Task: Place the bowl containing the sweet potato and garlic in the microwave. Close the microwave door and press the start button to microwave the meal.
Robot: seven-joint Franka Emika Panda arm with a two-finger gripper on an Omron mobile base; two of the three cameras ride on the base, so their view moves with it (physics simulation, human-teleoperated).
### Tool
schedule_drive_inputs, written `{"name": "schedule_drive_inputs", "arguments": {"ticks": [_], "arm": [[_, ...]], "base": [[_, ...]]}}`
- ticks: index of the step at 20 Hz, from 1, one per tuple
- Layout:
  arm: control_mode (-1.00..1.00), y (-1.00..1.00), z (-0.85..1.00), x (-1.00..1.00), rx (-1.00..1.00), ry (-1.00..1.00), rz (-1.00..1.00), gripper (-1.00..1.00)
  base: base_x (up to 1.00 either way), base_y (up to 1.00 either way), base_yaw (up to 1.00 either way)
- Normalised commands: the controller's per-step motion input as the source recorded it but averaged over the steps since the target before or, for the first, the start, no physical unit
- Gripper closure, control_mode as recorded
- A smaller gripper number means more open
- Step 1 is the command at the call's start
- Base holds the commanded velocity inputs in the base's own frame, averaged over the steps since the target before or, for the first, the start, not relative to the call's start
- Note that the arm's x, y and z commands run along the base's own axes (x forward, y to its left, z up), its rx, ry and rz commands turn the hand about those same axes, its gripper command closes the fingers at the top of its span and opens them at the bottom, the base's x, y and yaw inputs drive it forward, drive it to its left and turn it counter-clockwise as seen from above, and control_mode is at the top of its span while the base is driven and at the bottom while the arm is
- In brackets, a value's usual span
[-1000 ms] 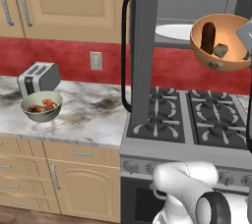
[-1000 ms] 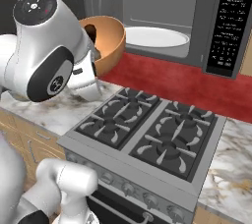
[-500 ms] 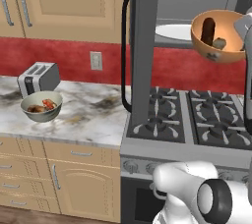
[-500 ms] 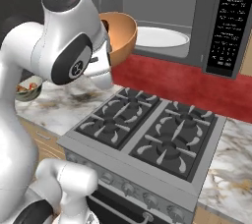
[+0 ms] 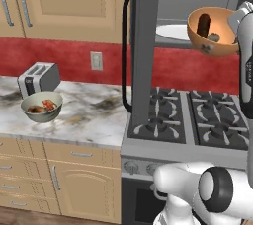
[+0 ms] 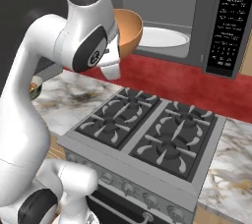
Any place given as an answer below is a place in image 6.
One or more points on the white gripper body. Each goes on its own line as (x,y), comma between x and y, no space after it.
(112,61)

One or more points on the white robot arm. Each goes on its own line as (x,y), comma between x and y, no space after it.
(23,126)

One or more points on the orange bowl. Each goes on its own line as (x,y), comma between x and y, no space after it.
(129,34)

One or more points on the white microwave turntable plate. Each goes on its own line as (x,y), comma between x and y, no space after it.
(164,38)

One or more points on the dark green bowl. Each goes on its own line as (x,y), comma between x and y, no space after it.
(36,92)

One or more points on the orange sweet potato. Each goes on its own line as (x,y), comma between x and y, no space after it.
(32,87)

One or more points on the grey microwave oven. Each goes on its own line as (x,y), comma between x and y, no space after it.
(226,31)

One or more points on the black oven door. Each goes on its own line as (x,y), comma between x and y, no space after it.
(111,220)

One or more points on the grey gas hob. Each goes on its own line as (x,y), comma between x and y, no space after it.
(147,129)

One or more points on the wooden base cupboard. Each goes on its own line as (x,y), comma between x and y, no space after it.
(206,217)
(56,149)

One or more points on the grey stove knob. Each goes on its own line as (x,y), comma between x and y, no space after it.
(127,189)
(71,157)
(150,200)
(107,178)
(175,213)

